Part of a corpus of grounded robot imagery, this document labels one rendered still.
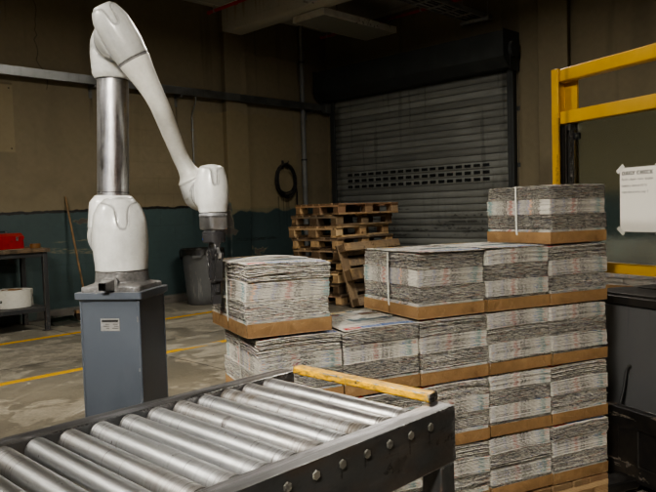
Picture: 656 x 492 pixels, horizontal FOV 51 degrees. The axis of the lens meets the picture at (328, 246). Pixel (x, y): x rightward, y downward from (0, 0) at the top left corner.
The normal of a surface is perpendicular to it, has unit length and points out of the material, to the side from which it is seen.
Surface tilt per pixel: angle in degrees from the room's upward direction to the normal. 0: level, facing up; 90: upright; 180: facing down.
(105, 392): 90
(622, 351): 90
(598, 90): 90
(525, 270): 90
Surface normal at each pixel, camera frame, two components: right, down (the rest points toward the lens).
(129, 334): -0.15, 0.06
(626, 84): -0.70, 0.06
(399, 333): 0.42, 0.04
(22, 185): 0.71, 0.01
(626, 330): -0.91, 0.05
